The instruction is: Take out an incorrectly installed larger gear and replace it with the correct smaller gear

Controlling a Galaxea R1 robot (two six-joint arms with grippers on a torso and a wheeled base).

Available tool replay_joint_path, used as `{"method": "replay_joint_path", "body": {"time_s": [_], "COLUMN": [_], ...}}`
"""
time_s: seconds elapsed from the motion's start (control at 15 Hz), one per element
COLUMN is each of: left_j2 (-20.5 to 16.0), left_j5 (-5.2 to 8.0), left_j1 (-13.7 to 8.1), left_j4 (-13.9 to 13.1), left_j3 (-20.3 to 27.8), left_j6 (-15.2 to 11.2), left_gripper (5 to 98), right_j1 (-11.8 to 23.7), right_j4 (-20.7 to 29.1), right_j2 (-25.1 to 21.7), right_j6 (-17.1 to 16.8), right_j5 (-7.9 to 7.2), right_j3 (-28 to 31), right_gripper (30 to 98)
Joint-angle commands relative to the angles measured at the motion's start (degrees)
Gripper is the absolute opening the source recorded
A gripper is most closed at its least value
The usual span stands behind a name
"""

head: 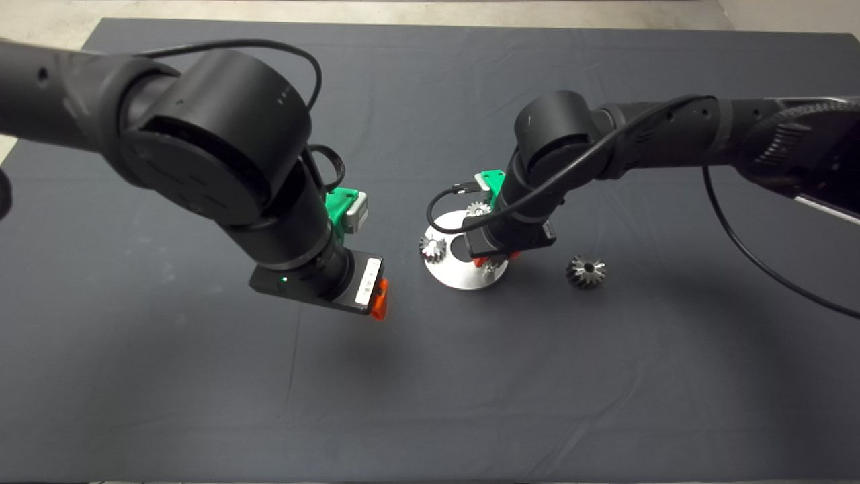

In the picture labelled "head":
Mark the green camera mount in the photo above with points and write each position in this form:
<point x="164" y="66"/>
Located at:
<point x="339" y="202"/>
<point x="492" y="180"/>

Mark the round metal plate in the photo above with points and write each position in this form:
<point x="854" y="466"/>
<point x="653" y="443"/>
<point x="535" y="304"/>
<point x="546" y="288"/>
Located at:
<point x="457" y="277"/>

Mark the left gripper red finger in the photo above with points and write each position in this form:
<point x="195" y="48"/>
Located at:
<point x="380" y="299"/>

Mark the small steel spur gear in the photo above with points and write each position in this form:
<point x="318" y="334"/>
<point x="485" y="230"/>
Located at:
<point x="477" y="210"/>
<point x="433" y="249"/>
<point x="494" y="266"/>

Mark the green left camera mount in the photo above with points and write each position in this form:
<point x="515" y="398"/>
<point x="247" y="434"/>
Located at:
<point x="339" y="202"/>

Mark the silver right camera box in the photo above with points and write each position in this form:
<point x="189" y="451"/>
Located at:
<point x="480" y="183"/>

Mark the silver left camera box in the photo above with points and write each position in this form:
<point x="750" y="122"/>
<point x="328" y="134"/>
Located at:
<point x="357" y="214"/>

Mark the dark grey table cloth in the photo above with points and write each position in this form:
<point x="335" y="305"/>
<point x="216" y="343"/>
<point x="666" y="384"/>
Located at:
<point x="470" y="403"/>

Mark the green right camera mount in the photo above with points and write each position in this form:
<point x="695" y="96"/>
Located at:
<point x="492" y="180"/>

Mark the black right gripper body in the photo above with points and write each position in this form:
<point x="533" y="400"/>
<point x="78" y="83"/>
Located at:
<point x="510" y="238"/>

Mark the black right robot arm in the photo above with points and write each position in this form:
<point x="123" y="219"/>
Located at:
<point x="672" y="134"/>

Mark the large steel spur gear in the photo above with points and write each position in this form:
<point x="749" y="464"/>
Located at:
<point x="586" y="272"/>

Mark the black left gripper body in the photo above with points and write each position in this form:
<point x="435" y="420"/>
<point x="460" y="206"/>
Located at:
<point x="329" y="282"/>

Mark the silver camera box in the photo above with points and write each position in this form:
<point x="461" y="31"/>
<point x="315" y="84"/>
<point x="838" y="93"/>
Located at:
<point x="357" y="214"/>
<point x="480" y="183"/>

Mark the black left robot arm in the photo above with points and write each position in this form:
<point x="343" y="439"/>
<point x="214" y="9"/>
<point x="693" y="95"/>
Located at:
<point x="215" y="134"/>

